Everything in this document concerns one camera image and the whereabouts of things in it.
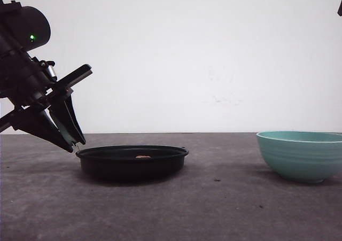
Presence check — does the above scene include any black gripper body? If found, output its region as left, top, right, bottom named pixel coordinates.
left=1, top=55, right=92, bottom=107

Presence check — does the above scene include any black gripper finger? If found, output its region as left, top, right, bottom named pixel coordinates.
left=1, top=107, right=73, bottom=152
left=63, top=94, right=86, bottom=145

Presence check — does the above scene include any black frying pan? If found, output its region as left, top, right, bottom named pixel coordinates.
left=75, top=145, right=189, bottom=182

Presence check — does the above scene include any teal ceramic bowl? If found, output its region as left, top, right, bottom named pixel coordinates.
left=256, top=131, right=341, bottom=183

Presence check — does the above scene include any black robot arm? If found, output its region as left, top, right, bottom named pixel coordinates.
left=1, top=1, right=92, bottom=152

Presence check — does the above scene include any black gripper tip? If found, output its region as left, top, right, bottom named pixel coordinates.
left=337, top=2, right=342, bottom=16

